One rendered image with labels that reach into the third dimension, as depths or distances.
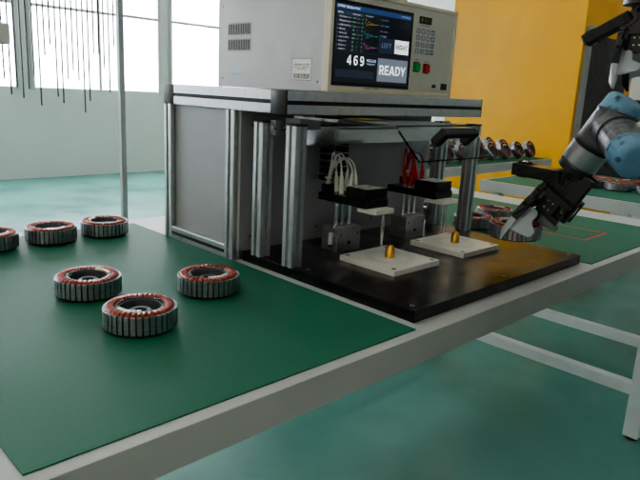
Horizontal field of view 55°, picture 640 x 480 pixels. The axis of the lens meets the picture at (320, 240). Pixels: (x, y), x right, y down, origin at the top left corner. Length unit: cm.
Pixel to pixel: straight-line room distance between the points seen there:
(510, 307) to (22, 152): 682
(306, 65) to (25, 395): 86
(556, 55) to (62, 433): 458
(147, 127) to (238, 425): 755
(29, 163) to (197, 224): 626
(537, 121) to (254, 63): 372
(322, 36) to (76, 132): 665
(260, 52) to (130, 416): 94
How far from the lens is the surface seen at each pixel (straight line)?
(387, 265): 126
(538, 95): 502
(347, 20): 134
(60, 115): 777
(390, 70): 145
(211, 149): 141
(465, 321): 111
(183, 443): 74
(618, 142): 121
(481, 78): 527
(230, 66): 156
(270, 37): 145
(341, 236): 138
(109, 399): 80
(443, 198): 152
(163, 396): 79
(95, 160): 797
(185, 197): 152
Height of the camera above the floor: 112
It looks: 14 degrees down
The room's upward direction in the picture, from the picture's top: 3 degrees clockwise
